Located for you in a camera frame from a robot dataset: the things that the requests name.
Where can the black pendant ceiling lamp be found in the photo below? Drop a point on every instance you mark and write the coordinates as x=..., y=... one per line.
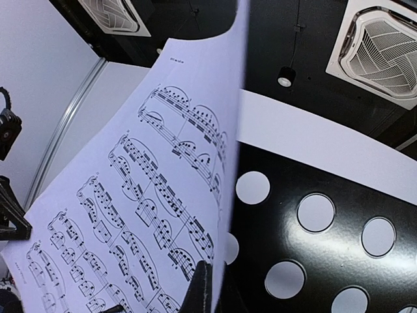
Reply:
x=287, y=74

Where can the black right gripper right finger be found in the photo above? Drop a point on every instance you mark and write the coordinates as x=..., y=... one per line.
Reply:
x=229, y=301

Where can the purple sheet music page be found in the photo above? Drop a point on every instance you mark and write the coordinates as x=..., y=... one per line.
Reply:
x=148, y=197

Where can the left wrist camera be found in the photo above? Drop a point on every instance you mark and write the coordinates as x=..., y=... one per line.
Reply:
x=11, y=125

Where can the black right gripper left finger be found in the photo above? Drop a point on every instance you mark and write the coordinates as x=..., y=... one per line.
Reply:
x=198, y=298

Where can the ceiling air vent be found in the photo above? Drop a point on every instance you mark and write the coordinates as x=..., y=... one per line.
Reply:
x=116, y=17
x=376, y=49

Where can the black music stand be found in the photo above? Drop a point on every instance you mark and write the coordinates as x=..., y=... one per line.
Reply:
x=321, y=243

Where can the left aluminium frame post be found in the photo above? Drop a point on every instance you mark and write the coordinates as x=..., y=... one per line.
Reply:
x=61, y=129

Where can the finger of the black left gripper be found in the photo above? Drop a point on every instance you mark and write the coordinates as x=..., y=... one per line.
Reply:
x=14, y=226

